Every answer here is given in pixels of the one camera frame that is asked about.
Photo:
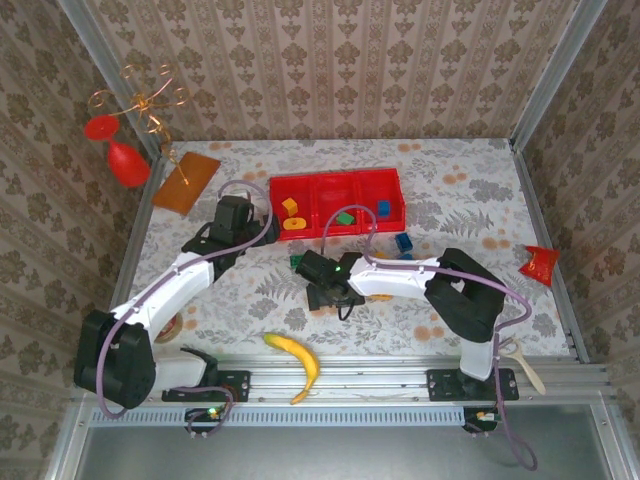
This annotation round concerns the yellow oval piece with hole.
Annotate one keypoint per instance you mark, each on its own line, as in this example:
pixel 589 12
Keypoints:
pixel 302 225

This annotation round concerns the long dark green lego brick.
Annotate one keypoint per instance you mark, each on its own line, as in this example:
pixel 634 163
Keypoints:
pixel 296 261

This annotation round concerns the square green lego brick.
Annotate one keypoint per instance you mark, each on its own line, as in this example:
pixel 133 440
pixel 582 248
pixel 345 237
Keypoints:
pixel 345 219

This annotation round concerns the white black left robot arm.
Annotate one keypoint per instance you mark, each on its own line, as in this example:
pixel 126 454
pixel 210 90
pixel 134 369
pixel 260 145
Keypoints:
pixel 165 290

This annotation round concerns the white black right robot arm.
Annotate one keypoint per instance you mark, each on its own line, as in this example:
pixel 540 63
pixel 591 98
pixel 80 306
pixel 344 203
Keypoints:
pixel 390 277

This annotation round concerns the yellow banana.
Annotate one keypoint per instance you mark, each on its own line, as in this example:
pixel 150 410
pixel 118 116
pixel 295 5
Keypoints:
pixel 307 360

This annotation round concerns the floral table cover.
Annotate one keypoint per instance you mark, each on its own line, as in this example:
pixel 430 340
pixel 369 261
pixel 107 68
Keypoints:
pixel 250 310

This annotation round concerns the amber rectangular board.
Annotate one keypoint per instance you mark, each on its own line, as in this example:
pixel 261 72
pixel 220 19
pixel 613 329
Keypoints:
pixel 175 197

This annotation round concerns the red three-compartment tray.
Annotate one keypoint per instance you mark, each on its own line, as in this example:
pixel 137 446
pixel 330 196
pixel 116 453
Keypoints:
pixel 330 190

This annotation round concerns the round red gold-rimmed tin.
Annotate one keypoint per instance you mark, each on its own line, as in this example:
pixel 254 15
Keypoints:
pixel 174 329

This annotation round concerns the red plastic goblet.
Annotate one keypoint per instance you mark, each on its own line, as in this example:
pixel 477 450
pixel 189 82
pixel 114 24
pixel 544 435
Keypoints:
pixel 127 165

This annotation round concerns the grey metal panel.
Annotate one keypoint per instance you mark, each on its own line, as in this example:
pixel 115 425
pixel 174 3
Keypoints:
pixel 325 455

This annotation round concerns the black connector box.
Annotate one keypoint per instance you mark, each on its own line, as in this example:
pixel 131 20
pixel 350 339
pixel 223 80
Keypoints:
pixel 205 417
pixel 480 419

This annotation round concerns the red foil packet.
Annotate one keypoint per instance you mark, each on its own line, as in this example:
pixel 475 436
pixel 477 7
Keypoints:
pixel 542 262

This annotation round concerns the aluminium front rail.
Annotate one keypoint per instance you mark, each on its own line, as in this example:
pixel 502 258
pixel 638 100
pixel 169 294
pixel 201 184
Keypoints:
pixel 360 375

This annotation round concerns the aluminium side rail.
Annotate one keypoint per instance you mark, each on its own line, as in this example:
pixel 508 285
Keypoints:
pixel 540 225
pixel 131 260

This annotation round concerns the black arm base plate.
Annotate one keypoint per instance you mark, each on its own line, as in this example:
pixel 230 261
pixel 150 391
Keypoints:
pixel 445 385
pixel 235 385

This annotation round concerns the aluminium frame post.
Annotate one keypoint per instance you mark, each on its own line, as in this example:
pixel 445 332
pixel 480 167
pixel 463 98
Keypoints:
pixel 564 60
pixel 107 60

